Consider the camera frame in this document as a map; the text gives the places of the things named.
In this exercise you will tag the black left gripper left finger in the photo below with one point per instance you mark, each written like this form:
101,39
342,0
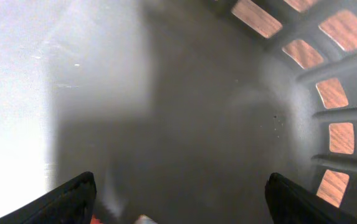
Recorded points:
70,203

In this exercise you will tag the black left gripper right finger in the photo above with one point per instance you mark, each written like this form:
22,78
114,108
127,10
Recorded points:
290,203

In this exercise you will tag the red Nescafe stick box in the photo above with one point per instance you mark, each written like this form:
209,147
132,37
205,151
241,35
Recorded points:
95,220

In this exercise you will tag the grey plastic shopping basket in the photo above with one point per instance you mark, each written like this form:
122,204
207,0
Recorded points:
180,109

